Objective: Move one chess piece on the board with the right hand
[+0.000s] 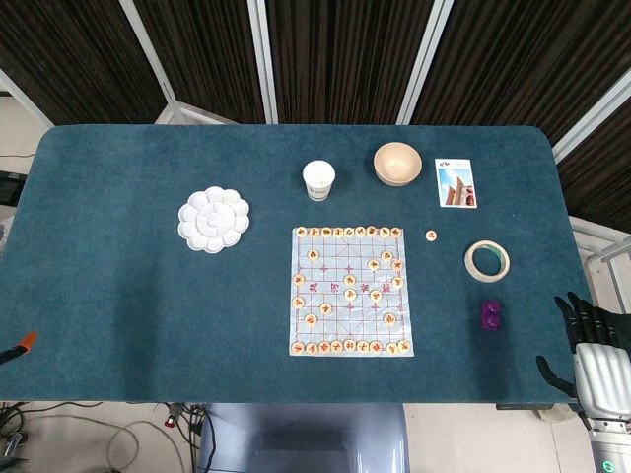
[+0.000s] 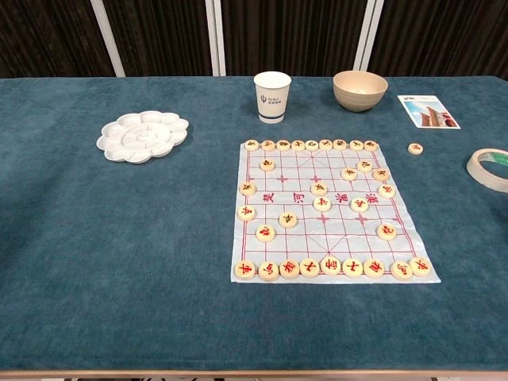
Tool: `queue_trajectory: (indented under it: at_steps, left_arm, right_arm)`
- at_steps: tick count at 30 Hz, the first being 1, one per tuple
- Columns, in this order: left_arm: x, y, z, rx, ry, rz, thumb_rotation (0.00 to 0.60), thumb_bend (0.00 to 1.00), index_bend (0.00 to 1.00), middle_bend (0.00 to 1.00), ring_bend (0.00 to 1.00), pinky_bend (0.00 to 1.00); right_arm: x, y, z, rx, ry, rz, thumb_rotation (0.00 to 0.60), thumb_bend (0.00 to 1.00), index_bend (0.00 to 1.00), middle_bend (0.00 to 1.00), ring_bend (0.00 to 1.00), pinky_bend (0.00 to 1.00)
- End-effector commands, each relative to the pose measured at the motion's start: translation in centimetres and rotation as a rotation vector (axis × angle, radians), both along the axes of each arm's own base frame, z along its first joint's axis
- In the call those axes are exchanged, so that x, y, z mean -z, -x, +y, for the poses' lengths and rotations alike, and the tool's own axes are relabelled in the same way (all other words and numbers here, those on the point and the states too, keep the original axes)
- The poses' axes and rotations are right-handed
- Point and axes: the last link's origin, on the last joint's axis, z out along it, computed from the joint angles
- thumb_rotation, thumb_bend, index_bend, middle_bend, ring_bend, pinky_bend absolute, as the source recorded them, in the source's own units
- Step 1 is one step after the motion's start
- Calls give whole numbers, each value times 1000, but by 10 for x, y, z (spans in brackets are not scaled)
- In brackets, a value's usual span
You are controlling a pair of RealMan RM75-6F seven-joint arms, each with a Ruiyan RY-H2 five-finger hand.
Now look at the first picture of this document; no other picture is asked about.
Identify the white paper cup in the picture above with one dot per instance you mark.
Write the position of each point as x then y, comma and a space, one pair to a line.
319, 180

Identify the black box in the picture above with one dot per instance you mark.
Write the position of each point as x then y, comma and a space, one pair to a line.
10, 189

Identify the black bar under table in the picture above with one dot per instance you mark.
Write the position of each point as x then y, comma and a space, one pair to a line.
522, 406

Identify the round wooden chess piece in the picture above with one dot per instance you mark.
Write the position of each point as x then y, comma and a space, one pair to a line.
361, 231
397, 265
298, 302
375, 295
310, 319
389, 319
314, 231
397, 282
373, 265
385, 231
338, 231
375, 347
396, 232
298, 280
362, 346
324, 347
372, 230
349, 280
297, 348
336, 347
313, 254
349, 346
349, 294
311, 348
431, 235
392, 348
302, 231
387, 255
403, 346
349, 231
325, 309
326, 231

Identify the plastic chess board sheet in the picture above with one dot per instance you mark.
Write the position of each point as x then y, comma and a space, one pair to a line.
335, 325

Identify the white metal rack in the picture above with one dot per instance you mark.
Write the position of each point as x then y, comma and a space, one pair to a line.
614, 281

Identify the white flower paint palette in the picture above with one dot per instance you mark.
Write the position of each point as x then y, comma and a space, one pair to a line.
213, 220

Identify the teal felt table cloth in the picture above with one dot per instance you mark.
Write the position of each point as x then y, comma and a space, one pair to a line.
123, 295

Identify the dark slatted partition panel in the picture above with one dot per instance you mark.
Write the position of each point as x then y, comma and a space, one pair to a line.
606, 172
340, 49
212, 49
517, 49
74, 49

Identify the red button device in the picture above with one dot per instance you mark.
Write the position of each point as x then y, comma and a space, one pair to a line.
170, 420

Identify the orange black tool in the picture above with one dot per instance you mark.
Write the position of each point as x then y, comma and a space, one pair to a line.
22, 345

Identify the purple toy block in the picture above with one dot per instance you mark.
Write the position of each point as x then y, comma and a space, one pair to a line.
491, 315

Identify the beige bowl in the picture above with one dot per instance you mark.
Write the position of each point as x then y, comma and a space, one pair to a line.
397, 162

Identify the picture postcard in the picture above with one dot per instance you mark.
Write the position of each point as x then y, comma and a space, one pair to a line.
456, 183

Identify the grey blue robot torso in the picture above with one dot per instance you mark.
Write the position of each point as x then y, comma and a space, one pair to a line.
296, 443

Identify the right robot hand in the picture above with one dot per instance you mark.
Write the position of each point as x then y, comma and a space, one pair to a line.
601, 379

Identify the beige masking tape roll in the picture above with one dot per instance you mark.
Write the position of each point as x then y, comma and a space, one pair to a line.
467, 261

